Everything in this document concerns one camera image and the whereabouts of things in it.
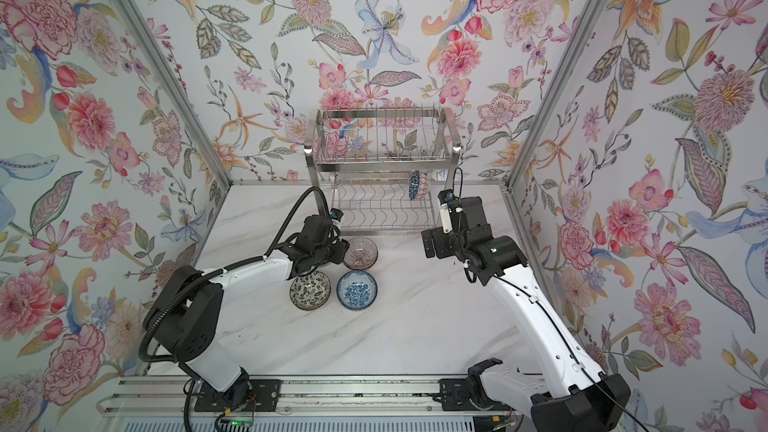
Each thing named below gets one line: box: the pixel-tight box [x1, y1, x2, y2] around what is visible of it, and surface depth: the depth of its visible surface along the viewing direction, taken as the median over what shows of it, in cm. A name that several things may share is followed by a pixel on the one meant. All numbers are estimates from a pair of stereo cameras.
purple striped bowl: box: [343, 236, 379, 270], surface depth 99 cm
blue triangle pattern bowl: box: [409, 170, 421, 200], surface depth 116 cm
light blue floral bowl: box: [336, 270, 378, 311], surface depth 90 cm
